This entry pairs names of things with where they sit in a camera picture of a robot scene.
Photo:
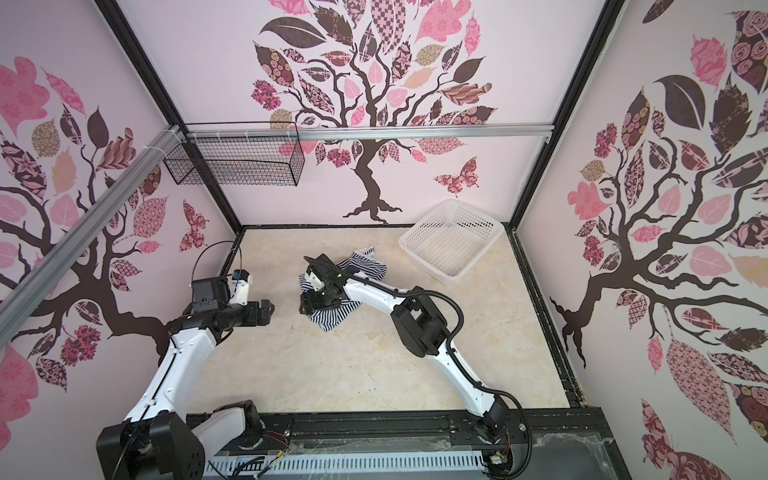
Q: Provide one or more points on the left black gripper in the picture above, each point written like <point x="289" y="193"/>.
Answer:
<point x="264" y="313"/>

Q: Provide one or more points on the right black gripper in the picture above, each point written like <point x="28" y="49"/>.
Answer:
<point x="311" y="301"/>

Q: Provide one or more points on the blue white striped tank top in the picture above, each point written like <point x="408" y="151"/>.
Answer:
<point x="362" y="261"/>

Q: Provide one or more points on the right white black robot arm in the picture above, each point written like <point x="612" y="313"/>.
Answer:
<point x="427" y="323"/>

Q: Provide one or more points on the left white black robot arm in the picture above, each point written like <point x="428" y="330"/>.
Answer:
<point x="154" y="441"/>

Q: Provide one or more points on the white plastic laundry basket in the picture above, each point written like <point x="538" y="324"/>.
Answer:
<point x="450" y="240"/>

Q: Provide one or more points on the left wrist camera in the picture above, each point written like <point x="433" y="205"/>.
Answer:
<point x="215" y="293"/>

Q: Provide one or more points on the black wire mesh basket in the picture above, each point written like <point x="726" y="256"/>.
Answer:
<point x="259" y="153"/>

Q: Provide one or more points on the back aluminium rail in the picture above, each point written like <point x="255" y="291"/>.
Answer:
<point x="369" y="131"/>

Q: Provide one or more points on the aluminium rail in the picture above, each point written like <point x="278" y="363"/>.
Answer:
<point x="19" y="305"/>
<point x="369" y="131"/>

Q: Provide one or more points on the white slotted cable duct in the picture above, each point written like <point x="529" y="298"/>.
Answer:
<point x="348" y="465"/>

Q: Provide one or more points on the left aluminium rail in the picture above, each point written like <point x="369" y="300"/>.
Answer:
<point x="19" y="305"/>

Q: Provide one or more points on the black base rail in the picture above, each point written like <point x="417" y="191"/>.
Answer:
<point x="457" y="427"/>

